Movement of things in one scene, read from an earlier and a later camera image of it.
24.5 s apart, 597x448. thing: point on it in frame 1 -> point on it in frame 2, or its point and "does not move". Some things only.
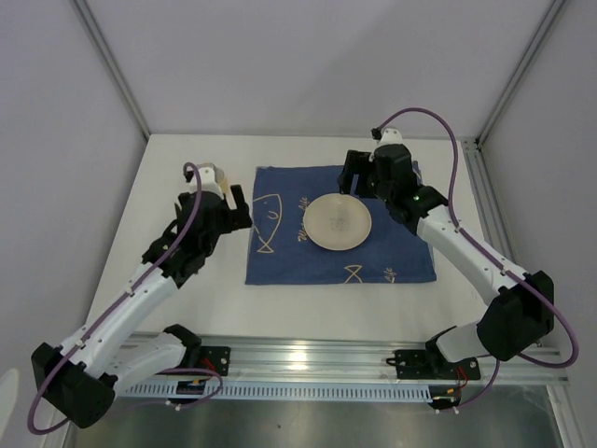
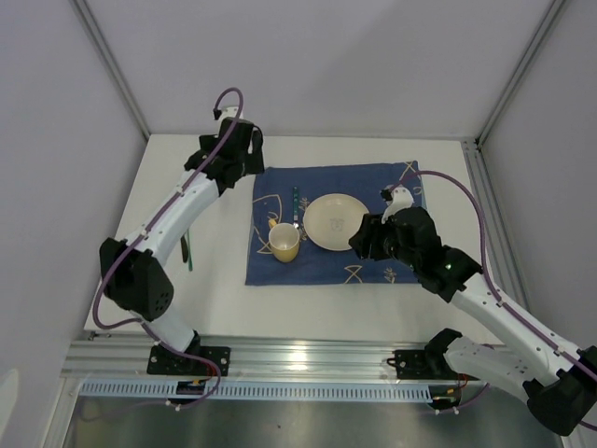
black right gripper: x=354 y=165 -> x=371 y=231
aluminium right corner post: x=552 y=13 does not move
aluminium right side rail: x=489 y=203 does not move
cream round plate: x=337 y=221 does not move
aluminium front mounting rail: x=340 y=360 does not move
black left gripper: x=235 y=218 -> x=253 y=161
